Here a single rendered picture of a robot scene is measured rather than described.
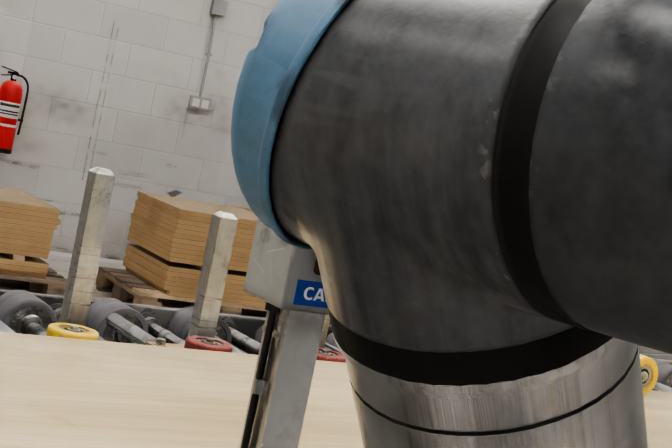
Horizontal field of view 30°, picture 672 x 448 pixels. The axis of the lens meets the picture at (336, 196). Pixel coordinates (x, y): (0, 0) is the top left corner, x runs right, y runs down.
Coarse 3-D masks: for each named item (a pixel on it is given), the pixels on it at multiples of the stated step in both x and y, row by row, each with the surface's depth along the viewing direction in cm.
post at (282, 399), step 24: (288, 312) 100; (264, 336) 101; (288, 336) 100; (312, 336) 101; (264, 360) 101; (288, 360) 101; (312, 360) 102; (264, 384) 101; (288, 384) 101; (264, 408) 101; (288, 408) 101; (264, 432) 100; (288, 432) 102
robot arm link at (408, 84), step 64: (320, 0) 42; (384, 0) 40; (448, 0) 39; (512, 0) 37; (576, 0) 36; (256, 64) 43; (320, 64) 41; (384, 64) 39; (448, 64) 37; (512, 64) 36; (256, 128) 43; (320, 128) 41; (384, 128) 39; (448, 128) 37; (512, 128) 35; (256, 192) 45; (320, 192) 42; (384, 192) 39; (448, 192) 37; (512, 192) 35; (320, 256) 44; (384, 256) 41; (448, 256) 39; (512, 256) 36; (384, 320) 42; (448, 320) 41; (512, 320) 41; (384, 384) 44; (448, 384) 42; (512, 384) 42; (576, 384) 43; (640, 384) 47
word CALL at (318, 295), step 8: (304, 280) 98; (296, 288) 98; (304, 288) 98; (312, 288) 99; (320, 288) 99; (296, 296) 98; (304, 296) 98; (312, 296) 99; (320, 296) 99; (296, 304) 98; (304, 304) 98; (312, 304) 99; (320, 304) 99
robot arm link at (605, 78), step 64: (640, 0) 34; (576, 64) 34; (640, 64) 33; (576, 128) 34; (640, 128) 33; (576, 192) 34; (640, 192) 33; (576, 256) 35; (640, 256) 33; (576, 320) 37; (640, 320) 35
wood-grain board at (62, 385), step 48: (0, 336) 184; (48, 336) 190; (0, 384) 156; (48, 384) 161; (96, 384) 167; (144, 384) 172; (192, 384) 178; (240, 384) 185; (336, 384) 199; (0, 432) 136; (48, 432) 140; (96, 432) 144; (144, 432) 148; (192, 432) 153; (240, 432) 157; (336, 432) 168
